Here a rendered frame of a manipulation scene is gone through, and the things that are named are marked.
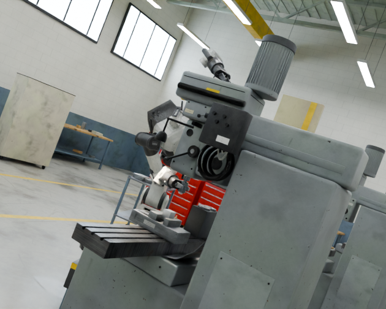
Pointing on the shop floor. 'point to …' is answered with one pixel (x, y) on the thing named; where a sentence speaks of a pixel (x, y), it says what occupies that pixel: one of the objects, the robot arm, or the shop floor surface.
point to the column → (268, 238)
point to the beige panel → (299, 113)
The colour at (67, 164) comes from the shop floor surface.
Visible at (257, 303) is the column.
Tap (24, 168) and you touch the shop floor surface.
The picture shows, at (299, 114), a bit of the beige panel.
